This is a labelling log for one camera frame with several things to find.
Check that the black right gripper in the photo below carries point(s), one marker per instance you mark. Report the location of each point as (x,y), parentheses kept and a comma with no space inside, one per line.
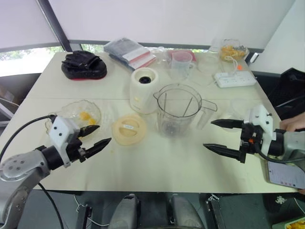
(250,138)

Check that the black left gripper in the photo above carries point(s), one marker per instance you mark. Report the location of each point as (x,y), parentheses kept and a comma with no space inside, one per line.
(76,151)

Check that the yellow item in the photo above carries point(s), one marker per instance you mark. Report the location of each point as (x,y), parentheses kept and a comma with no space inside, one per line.
(84,115)
(92,121)

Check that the smartphone with lit screen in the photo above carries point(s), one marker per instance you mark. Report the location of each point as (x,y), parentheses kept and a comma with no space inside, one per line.
(283,175)

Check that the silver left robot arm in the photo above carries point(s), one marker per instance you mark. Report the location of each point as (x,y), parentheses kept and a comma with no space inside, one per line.
(22,164)

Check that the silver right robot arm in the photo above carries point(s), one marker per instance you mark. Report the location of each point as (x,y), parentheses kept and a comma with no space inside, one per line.
(293,140)

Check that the clear bowl with yellow food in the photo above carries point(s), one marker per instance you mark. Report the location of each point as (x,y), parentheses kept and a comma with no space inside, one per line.
(74,108)

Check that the bowl of yellow snacks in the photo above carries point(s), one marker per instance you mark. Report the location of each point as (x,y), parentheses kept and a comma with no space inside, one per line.
(233,51)

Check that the bare person hand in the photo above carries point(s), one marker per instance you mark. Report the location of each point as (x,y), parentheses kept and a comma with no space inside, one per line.
(302,191)
(294,124)

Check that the cream round blender lid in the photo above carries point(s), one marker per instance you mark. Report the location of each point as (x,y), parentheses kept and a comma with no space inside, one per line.
(128,130)

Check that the clear blender jug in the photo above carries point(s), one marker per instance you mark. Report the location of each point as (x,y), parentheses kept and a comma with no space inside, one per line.
(176,119)

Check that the white power strip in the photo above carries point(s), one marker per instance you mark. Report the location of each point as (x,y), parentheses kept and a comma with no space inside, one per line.
(234,79)

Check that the cream blender base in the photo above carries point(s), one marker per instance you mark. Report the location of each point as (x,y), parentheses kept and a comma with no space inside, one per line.
(143,95)

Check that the small orange clip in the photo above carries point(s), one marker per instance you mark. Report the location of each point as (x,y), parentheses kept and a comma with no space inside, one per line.
(240,68)

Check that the black padded mitt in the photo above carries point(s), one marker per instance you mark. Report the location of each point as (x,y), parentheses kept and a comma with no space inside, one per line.
(83,68)

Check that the black bag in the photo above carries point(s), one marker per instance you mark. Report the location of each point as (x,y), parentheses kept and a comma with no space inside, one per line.
(289,90)

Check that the dark grey rounded shape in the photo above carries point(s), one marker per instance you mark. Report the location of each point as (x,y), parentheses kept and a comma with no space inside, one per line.
(184,212)
(126,212)

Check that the white and black device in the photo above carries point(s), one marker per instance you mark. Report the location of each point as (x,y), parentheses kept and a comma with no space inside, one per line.
(254,58)

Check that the clear measuring cup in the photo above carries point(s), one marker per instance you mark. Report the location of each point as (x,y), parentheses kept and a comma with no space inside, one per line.
(182,65)

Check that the grey packaged cloth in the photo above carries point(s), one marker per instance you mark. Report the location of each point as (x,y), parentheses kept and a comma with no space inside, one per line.
(145,62)
(124,46)

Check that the clear drinking glass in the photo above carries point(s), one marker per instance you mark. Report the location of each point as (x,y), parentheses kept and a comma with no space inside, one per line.
(215,45)

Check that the crumpled clear plastic bag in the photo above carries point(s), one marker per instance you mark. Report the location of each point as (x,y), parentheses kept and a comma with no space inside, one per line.
(162,55)

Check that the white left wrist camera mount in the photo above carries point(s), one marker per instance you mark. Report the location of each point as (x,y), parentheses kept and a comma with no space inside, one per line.
(60,130)

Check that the black metal bracket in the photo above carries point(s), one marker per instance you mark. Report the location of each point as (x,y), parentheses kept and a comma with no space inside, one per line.
(83,217)
(214,212)

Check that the dark window frame post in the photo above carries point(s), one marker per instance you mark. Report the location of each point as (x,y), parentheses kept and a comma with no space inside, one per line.
(57,26)

